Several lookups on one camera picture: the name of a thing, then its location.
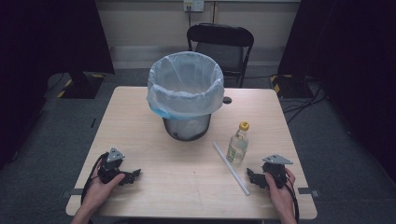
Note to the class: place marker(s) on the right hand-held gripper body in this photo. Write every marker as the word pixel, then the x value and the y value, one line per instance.
pixel 276 172

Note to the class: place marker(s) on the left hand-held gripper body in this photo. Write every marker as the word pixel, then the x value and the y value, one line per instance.
pixel 109 169

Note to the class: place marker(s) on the white straw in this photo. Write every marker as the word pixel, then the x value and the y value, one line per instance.
pixel 232 169

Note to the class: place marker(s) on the clear bottle with yellow cap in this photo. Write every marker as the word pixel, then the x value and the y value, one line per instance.
pixel 238 146

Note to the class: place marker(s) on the black mesh trash bin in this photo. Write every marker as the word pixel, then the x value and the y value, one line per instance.
pixel 186 129

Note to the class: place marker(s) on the white plastic bin bag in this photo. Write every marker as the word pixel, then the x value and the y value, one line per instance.
pixel 186 99

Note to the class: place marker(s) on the person's right hand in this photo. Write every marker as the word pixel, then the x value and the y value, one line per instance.
pixel 280 196

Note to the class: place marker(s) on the person's left hand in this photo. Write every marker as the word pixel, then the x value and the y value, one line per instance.
pixel 99 191

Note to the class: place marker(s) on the small dark floor strip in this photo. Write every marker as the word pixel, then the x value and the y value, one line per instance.
pixel 93 123

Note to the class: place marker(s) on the black stand base, striped tape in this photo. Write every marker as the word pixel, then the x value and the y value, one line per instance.
pixel 289 88
pixel 81 87

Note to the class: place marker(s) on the black curtain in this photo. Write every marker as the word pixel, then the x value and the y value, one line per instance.
pixel 46 62
pixel 351 77

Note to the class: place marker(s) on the black folding chair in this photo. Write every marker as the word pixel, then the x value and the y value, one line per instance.
pixel 224 40

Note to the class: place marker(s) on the white wall socket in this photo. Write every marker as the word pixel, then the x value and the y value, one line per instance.
pixel 193 5

